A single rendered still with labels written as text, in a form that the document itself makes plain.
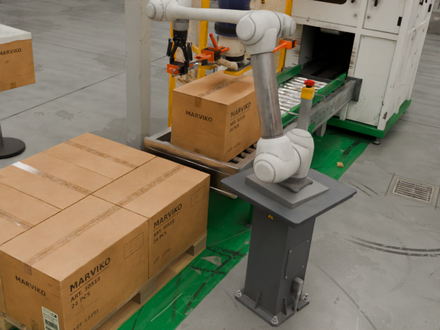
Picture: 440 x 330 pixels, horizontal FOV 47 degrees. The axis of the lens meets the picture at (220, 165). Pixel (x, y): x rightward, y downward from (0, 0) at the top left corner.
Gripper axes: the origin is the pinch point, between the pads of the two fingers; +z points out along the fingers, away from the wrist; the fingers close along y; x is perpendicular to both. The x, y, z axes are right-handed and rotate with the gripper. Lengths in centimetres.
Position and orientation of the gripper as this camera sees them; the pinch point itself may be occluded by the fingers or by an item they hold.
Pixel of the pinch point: (179, 67)
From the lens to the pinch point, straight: 279.5
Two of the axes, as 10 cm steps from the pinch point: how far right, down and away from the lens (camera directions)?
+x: -5.1, 3.6, -7.8
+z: -0.7, 8.9, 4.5
